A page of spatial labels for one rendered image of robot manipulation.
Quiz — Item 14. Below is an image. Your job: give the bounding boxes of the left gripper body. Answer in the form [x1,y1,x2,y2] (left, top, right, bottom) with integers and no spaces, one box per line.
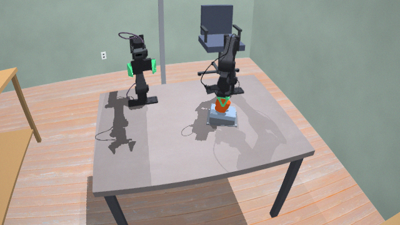
[205,82,231,98]

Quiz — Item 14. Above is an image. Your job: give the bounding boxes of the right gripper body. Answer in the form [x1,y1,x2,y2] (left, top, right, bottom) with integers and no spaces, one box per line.
[131,54,152,75]

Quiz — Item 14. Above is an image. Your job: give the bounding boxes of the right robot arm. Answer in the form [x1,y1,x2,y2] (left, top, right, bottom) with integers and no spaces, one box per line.
[128,36,158,107]

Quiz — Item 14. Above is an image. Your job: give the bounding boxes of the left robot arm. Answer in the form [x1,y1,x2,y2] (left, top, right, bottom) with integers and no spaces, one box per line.
[217,34,244,95]

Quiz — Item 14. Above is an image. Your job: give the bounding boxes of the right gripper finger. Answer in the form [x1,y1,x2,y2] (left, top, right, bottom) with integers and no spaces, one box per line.
[127,63,133,77]
[151,59,156,74]

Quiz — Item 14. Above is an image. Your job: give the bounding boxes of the grey vertical pole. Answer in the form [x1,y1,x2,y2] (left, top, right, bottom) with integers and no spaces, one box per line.
[158,0,166,84]

